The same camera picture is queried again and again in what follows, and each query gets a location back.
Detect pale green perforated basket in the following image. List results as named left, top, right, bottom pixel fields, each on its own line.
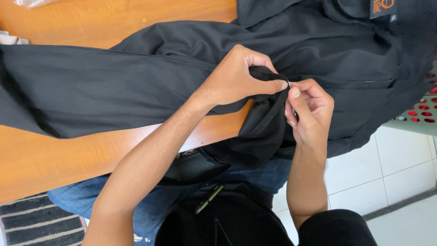
left=382, top=51, right=437, bottom=137

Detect person's black shirt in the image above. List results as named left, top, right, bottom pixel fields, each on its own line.
left=154, top=181, right=378, bottom=246

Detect person's right hand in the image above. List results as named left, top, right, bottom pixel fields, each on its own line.
left=284, top=79, right=335, bottom=146

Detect silver sewing needle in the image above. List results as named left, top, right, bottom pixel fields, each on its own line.
left=287, top=80, right=297, bottom=116

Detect black fabric garment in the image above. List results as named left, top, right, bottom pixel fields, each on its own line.
left=0, top=0, right=437, bottom=170

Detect green black pen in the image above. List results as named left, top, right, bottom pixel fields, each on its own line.
left=194, top=184, right=225, bottom=215

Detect beige folded cloth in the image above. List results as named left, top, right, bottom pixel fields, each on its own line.
left=0, top=31, right=30, bottom=45

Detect black grey striped mat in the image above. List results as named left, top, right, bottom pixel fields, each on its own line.
left=0, top=191, right=88, bottom=246

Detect clear plastic bag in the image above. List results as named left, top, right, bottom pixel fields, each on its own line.
left=14, top=0, right=59, bottom=9

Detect person's blue jeans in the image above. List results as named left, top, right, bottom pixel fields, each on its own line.
left=47, top=156, right=293, bottom=246

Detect black mesh waist pouch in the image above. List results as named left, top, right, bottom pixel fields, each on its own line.
left=156, top=148, right=233, bottom=187

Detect person's left hand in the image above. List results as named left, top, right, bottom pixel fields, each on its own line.
left=197, top=44, right=289, bottom=108

